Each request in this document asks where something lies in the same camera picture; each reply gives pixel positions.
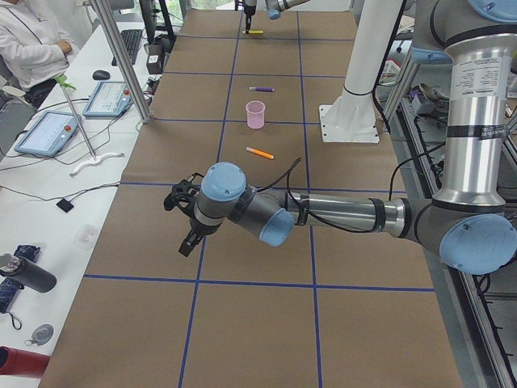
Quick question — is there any blue teach pendant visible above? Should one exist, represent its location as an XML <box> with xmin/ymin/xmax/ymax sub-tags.
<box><xmin>82</xmin><ymin>81</ymin><xmax>132</xmax><ymax>119</ymax></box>
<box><xmin>14</xmin><ymin>111</ymin><xmax>78</xmax><ymax>157</ymax></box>

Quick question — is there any red bottle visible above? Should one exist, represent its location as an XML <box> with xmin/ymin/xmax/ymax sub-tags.
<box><xmin>0</xmin><ymin>346</ymin><xmax>50</xmax><ymax>378</ymax></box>

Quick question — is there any black computer mouse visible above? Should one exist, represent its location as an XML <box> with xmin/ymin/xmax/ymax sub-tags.
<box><xmin>92</xmin><ymin>70</ymin><xmax>111</xmax><ymax>81</ymax></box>

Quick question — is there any round metal key tag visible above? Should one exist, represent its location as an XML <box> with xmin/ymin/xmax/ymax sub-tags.
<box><xmin>25</xmin><ymin>323</ymin><xmax>54</xmax><ymax>346</ymax></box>

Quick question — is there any aluminium frame post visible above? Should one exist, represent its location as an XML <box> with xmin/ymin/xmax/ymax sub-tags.
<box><xmin>90</xmin><ymin>0</ymin><xmax>151</xmax><ymax>124</ymax></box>

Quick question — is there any near blue teach pendant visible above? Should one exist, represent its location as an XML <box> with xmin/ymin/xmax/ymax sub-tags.
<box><xmin>14</xmin><ymin>111</ymin><xmax>78</xmax><ymax>157</ymax></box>

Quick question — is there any orange highlighter pen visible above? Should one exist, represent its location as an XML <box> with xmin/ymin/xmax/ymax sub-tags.
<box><xmin>246</xmin><ymin>147</ymin><xmax>275</xmax><ymax>160</ymax></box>

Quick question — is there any small black square device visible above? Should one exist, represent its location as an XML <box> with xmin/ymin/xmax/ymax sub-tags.
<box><xmin>56</xmin><ymin>198</ymin><xmax>74</xmax><ymax>213</ymax></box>

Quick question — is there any black keyboard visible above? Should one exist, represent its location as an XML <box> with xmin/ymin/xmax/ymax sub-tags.
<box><xmin>120</xmin><ymin>29</ymin><xmax>142</xmax><ymax>65</ymax></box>

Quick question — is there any dark brown box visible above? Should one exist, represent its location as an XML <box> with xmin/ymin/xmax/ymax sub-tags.
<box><xmin>145</xmin><ymin>36</ymin><xmax>175</xmax><ymax>74</ymax></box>

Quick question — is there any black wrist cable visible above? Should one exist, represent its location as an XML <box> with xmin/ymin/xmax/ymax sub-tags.
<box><xmin>256</xmin><ymin>156</ymin><xmax>395</xmax><ymax>234</ymax></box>

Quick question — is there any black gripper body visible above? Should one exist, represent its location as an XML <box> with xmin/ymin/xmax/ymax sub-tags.
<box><xmin>163</xmin><ymin>172</ymin><xmax>204</xmax><ymax>219</ymax></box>
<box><xmin>242</xmin><ymin>0</ymin><xmax>257</xmax><ymax>14</ymax></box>

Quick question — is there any clear plastic packet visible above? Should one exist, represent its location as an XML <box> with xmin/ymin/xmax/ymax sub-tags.
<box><xmin>74</xmin><ymin>224</ymin><xmax>99</xmax><ymax>250</ymax></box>

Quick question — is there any purple highlighter pen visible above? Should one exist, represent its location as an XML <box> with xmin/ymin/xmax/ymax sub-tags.
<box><xmin>248</xmin><ymin>86</ymin><xmax>275</xmax><ymax>93</ymax></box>

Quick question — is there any black water bottle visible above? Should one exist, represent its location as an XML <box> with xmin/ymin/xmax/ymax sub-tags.
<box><xmin>1</xmin><ymin>254</ymin><xmax>57</xmax><ymax>293</ymax></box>

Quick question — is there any brown paper table mat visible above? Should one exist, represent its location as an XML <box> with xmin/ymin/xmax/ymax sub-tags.
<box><xmin>41</xmin><ymin>11</ymin><xmax>461</xmax><ymax>387</ymax></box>

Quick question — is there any seated person white hoodie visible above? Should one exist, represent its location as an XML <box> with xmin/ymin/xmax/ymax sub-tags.
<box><xmin>1</xmin><ymin>1</ymin><xmax>80</xmax><ymax>108</ymax></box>

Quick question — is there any far blue teach pendant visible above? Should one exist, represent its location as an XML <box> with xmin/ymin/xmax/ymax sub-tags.
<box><xmin>82</xmin><ymin>81</ymin><xmax>132</xmax><ymax>119</ymax></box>

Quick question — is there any metal rod white stand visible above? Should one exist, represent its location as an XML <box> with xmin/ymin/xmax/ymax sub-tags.
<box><xmin>54</xmin><ymin>74</ymin><xmax>124</xmax><ymax>177</ymax></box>

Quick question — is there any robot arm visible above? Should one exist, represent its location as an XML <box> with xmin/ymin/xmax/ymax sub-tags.
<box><xmin>164</xmin><ymin>1</ymin><xmax>516</xmax><ymax>275</ymax></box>
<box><xmin>234</xmin><ymin>0</ymin><xmax>309</xmax><ymax>33</ymax></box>

